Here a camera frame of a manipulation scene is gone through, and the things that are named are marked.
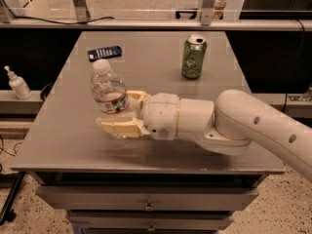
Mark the top grey drawer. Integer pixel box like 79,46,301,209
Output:
36,186,258,212

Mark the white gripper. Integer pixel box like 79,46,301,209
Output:
96,91,180,140

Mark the grey drawer cabinet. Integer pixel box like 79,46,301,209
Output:
12,31,285,234

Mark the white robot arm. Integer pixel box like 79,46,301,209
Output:
96,90,312,181

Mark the white pump dispenser bottle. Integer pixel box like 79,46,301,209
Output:
4,65,32,99

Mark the green soda can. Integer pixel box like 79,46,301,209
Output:
181,34,207,79

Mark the right metal frame post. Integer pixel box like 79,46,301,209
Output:
201,0,215,25

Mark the left metal frame post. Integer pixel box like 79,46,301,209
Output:
72,0,91,23

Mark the metal frame post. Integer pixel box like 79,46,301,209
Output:
72,0,91,23
201,0,215,25

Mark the grey drawer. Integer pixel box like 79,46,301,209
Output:
66,211,233,231
36,186,258,212

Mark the clear plastic water bottle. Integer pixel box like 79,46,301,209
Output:
90,58,130,128

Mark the black cable on ledge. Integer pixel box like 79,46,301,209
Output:
9,15,115,25

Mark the dark blue snack bar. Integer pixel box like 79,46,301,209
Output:
88,46,122,62

